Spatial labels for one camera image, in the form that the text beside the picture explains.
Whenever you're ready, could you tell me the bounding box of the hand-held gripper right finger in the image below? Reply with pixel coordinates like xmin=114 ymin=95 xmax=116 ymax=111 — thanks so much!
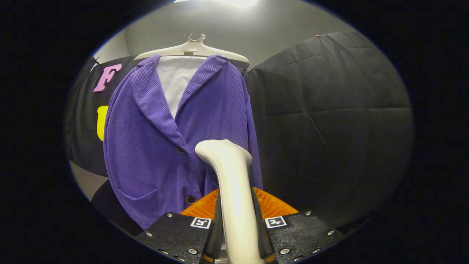
xmin=251 ymin=186 xmax=345 ymax=264

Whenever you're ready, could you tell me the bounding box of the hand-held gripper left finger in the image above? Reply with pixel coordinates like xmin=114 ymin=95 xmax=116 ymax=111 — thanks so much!
xmin=136 ymin=188 xmax=225 ymax=264

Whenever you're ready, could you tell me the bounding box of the white garment steamer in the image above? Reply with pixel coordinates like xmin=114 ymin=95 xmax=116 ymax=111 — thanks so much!
xmin=195 ymin=139 xmax=266 ymax=264

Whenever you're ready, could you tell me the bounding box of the purple corduroy jacket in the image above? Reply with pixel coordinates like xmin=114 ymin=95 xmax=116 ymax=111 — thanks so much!
xmin=103 ymin=54 xmax=263 ymax=230

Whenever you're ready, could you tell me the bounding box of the white plastic clothes hanger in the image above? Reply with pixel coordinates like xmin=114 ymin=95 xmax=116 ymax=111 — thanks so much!
xmin=134 ymin=33 xmax=250 ymax=63

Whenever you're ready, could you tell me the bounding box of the white shirt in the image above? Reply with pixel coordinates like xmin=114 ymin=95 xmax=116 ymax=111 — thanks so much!
xmin=157 ymin=56 xmax=208 ymax=118

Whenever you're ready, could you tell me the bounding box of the ceiling light panel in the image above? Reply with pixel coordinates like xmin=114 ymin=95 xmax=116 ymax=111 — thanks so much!
xmin=174 ymin=0 xmax=259 ymax=8

